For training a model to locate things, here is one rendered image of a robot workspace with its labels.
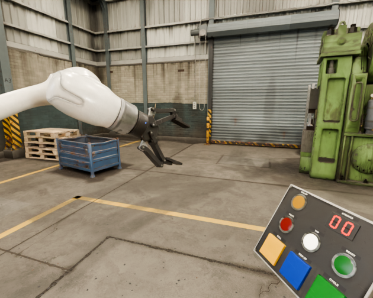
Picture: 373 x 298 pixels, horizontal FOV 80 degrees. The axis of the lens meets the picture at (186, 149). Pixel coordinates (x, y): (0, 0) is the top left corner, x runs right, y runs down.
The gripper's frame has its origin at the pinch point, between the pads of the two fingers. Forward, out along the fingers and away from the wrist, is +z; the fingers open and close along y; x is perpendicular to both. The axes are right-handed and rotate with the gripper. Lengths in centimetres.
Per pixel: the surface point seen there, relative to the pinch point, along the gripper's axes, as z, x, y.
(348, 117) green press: 392, -28, -187
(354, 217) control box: 26, 44, 14
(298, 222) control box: 30.1, 29.0, 17.9
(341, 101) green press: 387, -38, -218
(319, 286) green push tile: 24, 37, 33
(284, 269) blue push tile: 27, 27, 32
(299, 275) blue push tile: 26, 32, 32
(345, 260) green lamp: 24, 43, 25
